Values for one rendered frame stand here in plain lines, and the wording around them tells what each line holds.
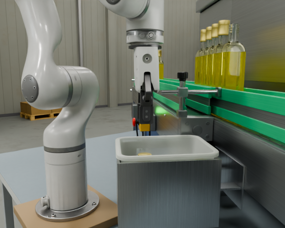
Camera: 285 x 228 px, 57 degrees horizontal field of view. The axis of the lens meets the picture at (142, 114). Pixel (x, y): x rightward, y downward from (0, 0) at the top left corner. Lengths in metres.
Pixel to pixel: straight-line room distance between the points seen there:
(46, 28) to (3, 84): 7.06
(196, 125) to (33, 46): 0.49
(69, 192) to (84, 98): 0.27
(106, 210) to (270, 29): 0.72
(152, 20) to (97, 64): 8.22
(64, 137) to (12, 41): 7.22
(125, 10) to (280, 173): 0.40
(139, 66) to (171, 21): 10.40
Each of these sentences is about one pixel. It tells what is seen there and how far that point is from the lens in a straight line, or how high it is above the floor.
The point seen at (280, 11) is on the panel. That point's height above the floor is 1.34.
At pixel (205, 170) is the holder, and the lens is 0.58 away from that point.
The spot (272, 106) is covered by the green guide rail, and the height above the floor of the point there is 1.12.
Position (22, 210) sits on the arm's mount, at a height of 0.77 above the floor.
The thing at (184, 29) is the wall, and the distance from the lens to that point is 11.48.
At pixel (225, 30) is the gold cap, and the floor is 1.30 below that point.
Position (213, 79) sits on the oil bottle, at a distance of 0.85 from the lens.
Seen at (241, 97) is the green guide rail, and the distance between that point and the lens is 0.66.
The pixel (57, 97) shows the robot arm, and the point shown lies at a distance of 0.72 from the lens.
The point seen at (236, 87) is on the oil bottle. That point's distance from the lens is 0.79.
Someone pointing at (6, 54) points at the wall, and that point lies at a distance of 7.86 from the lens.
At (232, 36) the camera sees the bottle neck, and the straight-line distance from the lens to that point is 0.80.
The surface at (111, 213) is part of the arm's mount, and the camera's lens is 0.82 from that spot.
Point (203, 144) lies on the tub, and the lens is 0.66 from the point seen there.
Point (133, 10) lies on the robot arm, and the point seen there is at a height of 1.30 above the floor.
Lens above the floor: 1.18
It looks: 9 degrees down
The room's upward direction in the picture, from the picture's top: straight up
